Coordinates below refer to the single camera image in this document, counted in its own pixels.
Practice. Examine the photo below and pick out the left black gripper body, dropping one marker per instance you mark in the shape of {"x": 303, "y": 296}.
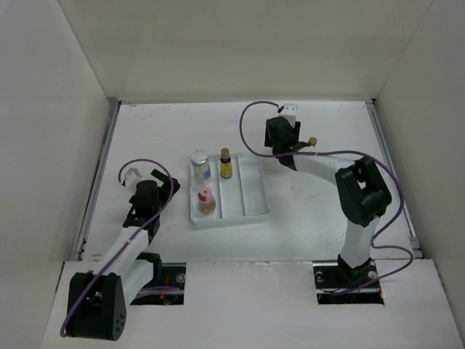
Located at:
{"x": 163, "y": 193}

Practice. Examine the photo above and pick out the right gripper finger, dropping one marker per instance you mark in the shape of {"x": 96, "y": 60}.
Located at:
{"x": 269, "y": 137}
{"x": 296, "y": 131}

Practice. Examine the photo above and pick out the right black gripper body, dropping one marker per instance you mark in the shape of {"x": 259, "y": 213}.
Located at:
{"x": 275, "y": 150}

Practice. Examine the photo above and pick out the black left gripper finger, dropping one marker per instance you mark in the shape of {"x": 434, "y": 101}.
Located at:
{"x": 171, "y": 185}
{"x": 160, "y": 176}

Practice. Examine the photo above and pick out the tall yellow brown-capped bottle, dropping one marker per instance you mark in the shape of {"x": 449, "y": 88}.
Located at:
{"x": 312, "y": 141}

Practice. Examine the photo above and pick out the white bottle silver cap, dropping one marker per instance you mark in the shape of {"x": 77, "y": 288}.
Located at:
{"x": 199, "y": 160}

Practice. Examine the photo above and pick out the pink-capped spice jar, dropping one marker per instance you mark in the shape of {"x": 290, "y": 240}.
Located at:
{"x": 206, "y": 201}

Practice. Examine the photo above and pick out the small yellow brown-capped bottle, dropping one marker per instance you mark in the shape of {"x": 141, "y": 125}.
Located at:
{"x": 226, "y": 169}

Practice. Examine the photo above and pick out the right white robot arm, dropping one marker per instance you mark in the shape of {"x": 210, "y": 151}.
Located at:
{"x": 363, "y": 194}

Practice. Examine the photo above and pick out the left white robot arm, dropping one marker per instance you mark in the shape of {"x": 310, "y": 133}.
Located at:
{"x": 98, "y": 298}

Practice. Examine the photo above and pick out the white three-compartment tray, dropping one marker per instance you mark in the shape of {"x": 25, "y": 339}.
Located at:
{"x": 240, "y": 199}

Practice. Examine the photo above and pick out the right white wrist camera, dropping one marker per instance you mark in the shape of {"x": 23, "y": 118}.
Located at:
{"x": 289, "y": 112}

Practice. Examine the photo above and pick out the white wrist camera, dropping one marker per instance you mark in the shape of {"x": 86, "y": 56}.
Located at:
{"x": 131, "y": 179}
{"x": 289, "y": 112}

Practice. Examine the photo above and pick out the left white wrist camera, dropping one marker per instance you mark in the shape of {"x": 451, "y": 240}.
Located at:
{"x": 131, "y": 179}

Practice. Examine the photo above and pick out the left aluminium frame rail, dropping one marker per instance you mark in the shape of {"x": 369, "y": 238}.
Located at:
{"x": 83, "y": 231}

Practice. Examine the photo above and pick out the aluminium frame rail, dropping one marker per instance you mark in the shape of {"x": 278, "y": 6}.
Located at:
{"x": 83, "y": 231}
{"x": 404, "y": 217}

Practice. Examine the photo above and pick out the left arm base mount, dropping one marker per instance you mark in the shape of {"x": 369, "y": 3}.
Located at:
{"x": 167, "y": 287}

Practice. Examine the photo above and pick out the right aluminium frame rail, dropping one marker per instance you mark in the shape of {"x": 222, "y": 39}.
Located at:
{"x": 404, "y": 217}

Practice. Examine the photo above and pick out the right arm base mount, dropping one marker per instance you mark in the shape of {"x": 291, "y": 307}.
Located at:
{"x": 333, "y": 288}

